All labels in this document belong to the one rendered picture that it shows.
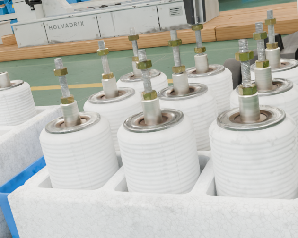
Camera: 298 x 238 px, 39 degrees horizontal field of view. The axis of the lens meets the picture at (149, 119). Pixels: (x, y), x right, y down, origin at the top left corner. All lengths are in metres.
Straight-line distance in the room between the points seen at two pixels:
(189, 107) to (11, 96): 0.44
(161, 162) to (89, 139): 0.10
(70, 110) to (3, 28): 3.53
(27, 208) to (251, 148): 0.30
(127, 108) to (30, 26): 2.68
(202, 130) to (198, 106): 0.04
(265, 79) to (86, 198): 0.28
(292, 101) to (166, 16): 2.18
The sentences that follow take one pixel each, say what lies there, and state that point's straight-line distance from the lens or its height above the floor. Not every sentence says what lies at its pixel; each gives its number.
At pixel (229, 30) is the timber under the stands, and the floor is 0.05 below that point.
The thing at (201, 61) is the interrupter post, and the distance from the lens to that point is 0.72.
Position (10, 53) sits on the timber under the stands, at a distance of 3.36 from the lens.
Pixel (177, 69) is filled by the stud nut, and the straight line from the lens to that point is 0.61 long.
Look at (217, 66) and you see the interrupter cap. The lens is 0.74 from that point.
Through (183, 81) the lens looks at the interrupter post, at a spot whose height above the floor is 0.27.
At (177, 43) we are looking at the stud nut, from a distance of 0.60.
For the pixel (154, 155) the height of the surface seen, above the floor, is 0.23.
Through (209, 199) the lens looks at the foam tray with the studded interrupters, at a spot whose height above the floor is 0.18.
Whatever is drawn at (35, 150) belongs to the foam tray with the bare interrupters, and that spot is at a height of 0.12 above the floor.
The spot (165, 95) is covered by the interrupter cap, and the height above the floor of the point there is 0.25.
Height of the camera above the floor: 0.42
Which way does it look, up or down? 18 degrees down
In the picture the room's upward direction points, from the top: 10 degrees counter-clockwise
